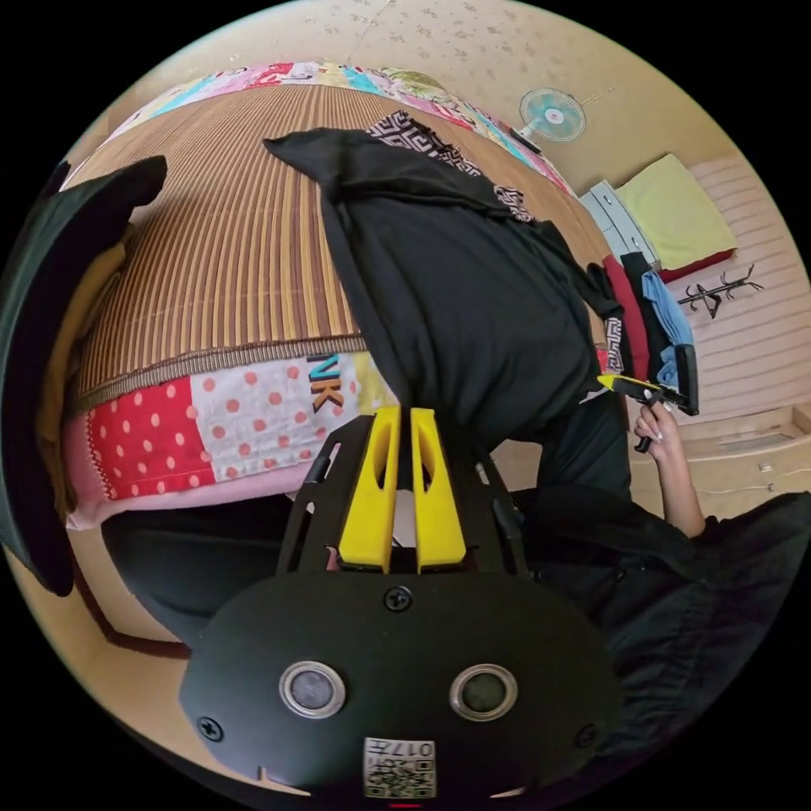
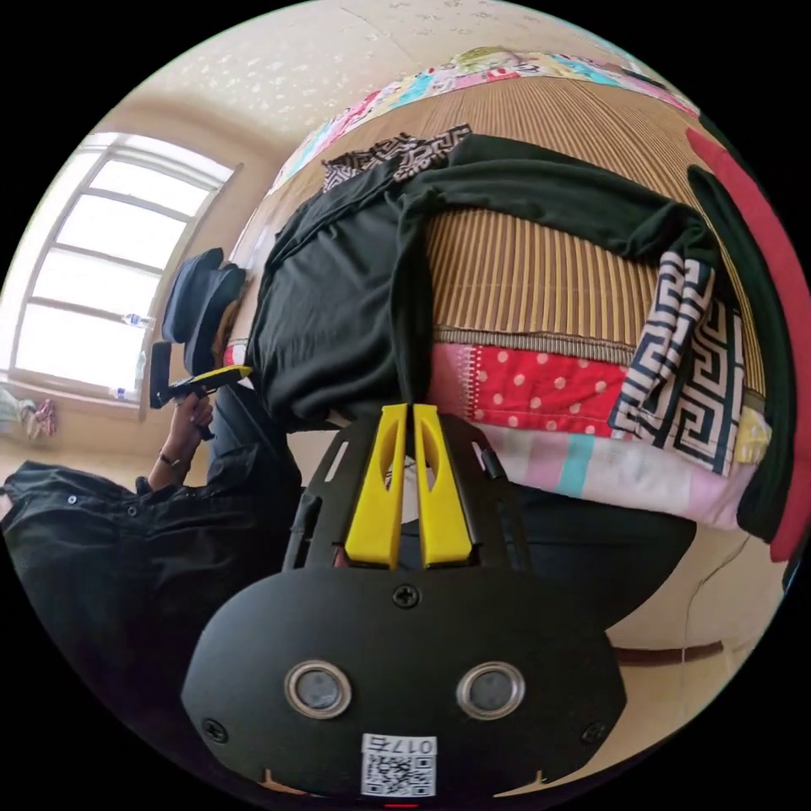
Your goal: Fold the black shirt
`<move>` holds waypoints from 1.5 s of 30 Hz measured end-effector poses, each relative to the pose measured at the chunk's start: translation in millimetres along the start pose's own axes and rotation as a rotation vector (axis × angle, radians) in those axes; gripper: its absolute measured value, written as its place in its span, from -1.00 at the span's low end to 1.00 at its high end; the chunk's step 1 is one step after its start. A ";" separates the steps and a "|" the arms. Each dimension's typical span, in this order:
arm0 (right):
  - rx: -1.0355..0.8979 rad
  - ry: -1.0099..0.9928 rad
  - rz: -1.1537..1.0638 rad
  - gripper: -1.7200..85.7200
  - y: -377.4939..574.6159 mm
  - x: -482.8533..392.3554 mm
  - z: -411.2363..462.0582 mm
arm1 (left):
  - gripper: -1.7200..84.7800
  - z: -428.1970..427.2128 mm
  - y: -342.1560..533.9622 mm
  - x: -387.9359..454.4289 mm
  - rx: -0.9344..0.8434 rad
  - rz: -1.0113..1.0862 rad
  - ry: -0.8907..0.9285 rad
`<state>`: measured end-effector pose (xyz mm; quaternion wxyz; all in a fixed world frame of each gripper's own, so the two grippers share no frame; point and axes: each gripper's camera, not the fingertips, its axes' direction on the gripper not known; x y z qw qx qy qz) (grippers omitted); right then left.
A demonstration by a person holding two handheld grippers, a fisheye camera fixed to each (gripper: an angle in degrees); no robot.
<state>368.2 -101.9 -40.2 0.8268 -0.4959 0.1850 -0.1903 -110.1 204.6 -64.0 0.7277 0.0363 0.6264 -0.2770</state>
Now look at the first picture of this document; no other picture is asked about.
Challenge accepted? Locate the person's right hand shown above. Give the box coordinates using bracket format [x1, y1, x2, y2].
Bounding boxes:
[633, 387, 688, 467]

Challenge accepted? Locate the teal wall fan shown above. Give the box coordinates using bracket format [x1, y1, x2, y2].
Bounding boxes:
[510, 87, 588, 153]

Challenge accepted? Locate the bed with woven mat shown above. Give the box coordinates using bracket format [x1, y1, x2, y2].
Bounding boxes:
[60, 60, 619, 532]

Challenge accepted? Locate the grey cupboard with yellow blanket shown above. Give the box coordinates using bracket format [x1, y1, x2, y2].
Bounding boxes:
[578, 153, 740, 285]

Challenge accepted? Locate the person's right forearm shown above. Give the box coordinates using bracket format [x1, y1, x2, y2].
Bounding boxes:
[658, 457, 708, 540]

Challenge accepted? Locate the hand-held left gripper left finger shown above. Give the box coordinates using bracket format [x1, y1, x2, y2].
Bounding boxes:
[337, 405, 402, 575]

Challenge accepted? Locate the black shirt with patterned trim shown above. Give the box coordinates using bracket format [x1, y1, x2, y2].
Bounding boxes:
[263, 111, 632, 448]

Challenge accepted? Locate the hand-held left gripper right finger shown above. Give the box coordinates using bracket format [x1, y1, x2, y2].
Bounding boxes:
[410, 407, 468, 575]

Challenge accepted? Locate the person's body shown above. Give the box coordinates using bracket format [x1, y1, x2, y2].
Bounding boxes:
[101, 395, 811, 784]

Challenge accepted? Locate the black coat rack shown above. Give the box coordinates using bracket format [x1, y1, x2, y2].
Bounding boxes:
[678, 263, 765, 320]

